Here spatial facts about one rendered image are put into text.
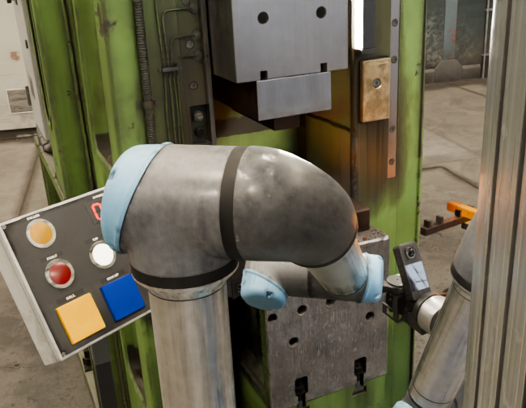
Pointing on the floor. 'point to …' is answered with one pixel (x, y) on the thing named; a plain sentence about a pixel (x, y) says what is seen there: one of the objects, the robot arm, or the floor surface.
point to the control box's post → (103, 373)
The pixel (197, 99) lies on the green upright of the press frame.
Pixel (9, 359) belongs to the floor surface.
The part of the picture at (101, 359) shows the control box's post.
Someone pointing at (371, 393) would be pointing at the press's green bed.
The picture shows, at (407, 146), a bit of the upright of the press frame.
